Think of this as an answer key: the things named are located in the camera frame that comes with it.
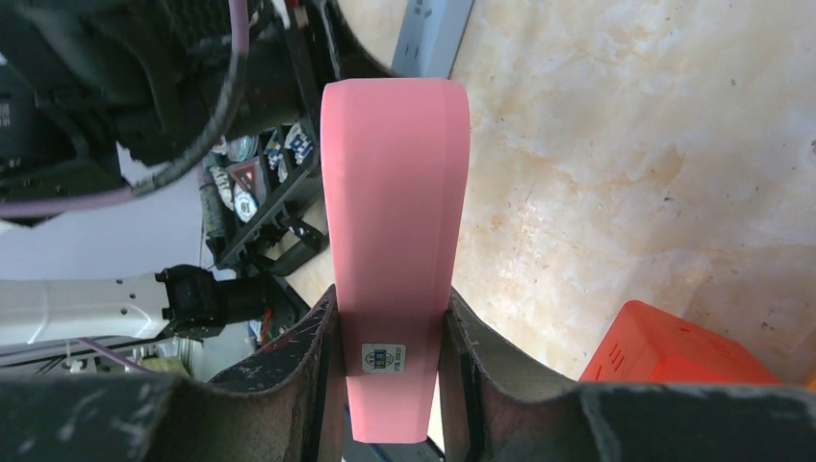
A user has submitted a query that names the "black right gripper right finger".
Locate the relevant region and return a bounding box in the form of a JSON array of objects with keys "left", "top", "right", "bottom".
[{"left": 439, "top": 293, "right": 815, "bottom": 461}]

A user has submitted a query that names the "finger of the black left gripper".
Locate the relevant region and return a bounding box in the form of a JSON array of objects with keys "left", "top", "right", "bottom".
[{"left": 319, "top": 0, "right": 393, "bottom": 80}]

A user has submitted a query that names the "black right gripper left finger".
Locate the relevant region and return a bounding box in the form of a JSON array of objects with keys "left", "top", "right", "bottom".
[{"left": 1, "top": 289, "right": 344, "bottom": 461}]

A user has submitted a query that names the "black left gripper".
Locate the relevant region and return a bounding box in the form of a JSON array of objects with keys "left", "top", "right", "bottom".
[{"left": 1, "top": 1, "right": 319, "bottom": 223}]

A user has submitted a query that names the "pink triangular power strip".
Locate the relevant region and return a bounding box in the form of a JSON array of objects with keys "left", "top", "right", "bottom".
[{"left": 319, "top": 78, "right": 471, "bottom": 444}]

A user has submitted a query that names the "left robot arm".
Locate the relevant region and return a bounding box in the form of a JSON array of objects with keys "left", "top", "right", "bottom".
[{"left": 1, "top": 1, "right": 387, "bottom": 345}]

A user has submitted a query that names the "light blue power strip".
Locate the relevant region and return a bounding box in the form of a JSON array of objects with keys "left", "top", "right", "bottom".
[{"left": 391, "top": 0, "right": 474, "bottom": 78}]

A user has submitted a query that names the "red cube socket adapter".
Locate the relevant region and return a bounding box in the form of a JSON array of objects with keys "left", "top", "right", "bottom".
[{"left": 579, "top": 300, "right": 780, "bottom": 384}]

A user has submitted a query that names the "black poker chip case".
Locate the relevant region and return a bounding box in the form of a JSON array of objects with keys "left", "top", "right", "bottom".
[{"left": 199, "top": 120, "right": 328, "bottom": 276}]

